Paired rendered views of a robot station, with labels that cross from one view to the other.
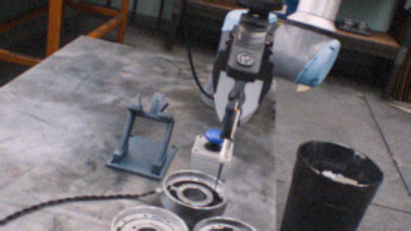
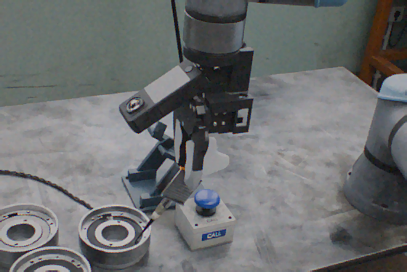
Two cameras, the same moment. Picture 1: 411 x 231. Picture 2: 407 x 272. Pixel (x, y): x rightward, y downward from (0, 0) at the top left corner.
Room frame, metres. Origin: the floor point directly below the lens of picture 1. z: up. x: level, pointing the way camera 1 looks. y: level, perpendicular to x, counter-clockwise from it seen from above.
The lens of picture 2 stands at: (0.40, -0.66, 1.43)
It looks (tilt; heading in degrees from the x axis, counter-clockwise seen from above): 32 degrees down; 58
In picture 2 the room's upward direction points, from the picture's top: 7 degrees clockwise
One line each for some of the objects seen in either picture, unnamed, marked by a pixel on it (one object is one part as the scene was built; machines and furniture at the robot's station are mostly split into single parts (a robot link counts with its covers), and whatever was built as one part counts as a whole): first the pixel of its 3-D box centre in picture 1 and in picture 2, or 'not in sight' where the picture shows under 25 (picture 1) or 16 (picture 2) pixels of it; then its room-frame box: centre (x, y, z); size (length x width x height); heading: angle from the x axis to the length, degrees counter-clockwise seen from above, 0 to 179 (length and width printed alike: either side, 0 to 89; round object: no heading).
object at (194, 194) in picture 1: (194, 198); (115, 237); (0.65, -0.02, 0.82); 0.10 x 0.10 x 0.04
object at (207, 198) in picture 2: (214, 145); (206, 207); (0.79, -0.04, 0.85); 0.04 x 0.04 x 0.05
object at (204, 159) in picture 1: (211, 155); (207, 220); (0.80, -0.04, 0.82); 0.08 x 0.07 x 0.05; 176
